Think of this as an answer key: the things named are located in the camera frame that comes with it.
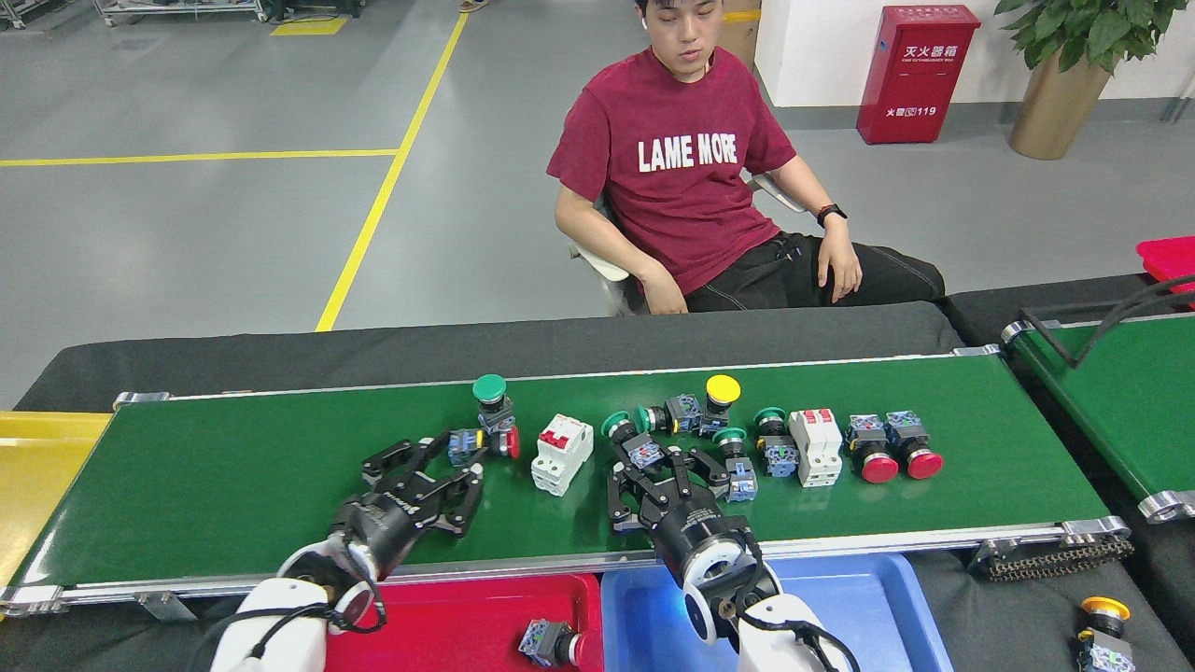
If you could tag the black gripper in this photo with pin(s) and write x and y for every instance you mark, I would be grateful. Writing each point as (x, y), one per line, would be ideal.
(387, 527)
(695, 527)

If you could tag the green mushroom push button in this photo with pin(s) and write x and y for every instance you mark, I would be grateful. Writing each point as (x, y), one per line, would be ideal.
(780, 457)
(614, 426)
(742, 481)
(683, 411)
(489, 387)

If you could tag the white circuit breaker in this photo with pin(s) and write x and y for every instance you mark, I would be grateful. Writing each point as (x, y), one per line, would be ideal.
(560, 457)
(815, 448)

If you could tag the red mushroom push button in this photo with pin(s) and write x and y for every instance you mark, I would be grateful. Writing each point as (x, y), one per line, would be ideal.
(879, 468)
(924, 464)
(464, 446)
(546, 642)

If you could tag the person's left forearm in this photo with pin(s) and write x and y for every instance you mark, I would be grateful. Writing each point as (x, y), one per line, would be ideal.
(808, 191)

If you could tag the person's right forearm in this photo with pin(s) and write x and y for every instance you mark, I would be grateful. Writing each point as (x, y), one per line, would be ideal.
(607, 250)

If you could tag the red plastic tray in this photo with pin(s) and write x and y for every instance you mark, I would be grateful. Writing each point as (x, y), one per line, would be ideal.
(467, 616)

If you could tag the long green conveyor belt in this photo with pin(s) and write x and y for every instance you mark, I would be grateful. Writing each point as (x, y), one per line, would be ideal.
(233, 485)

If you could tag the blue plastic tray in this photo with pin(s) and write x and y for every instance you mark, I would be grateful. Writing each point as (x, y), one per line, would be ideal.
(868, 616)

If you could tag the green feeder conveyor belt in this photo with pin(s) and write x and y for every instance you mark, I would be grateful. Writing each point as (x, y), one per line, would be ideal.
(1130, 401)

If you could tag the person's right hand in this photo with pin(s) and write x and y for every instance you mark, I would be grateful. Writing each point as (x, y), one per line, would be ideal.
(665, 297)

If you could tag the person's left hand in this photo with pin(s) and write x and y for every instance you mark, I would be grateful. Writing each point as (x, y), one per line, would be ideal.
(840, 266)

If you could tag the yellow mushroom push button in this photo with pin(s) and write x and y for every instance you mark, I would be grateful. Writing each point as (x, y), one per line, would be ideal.
(1105, 608)
(723, 387)

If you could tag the grey office chair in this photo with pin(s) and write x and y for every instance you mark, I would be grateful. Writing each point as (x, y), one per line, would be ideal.
(597, 269)

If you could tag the seated person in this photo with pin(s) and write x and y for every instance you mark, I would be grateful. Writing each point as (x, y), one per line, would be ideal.
(681, 187)

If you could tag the person's black wrist watch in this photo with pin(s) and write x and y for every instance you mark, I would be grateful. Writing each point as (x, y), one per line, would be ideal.
(831, 215)

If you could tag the yellow plastic bin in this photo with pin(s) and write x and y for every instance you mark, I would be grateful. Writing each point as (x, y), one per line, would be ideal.
(37, 476)

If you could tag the black angled guide bar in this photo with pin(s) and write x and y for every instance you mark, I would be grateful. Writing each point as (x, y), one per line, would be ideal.
(1046, 339)

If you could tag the brown cardboard box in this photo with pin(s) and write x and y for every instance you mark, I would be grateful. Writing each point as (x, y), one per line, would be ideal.
(742, 37)

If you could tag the red fire extinguisher box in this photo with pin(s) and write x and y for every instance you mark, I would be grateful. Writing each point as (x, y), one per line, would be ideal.
(915, 75)

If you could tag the metal wheeled cart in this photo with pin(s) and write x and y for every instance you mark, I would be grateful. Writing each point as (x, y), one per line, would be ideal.
(19, 9)
(177, 7)

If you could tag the green potted plant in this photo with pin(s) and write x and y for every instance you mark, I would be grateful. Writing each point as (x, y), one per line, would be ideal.
(1060, 103)

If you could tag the red plastic bin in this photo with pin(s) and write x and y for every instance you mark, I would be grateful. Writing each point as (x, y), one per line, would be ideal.
(1167, 259)

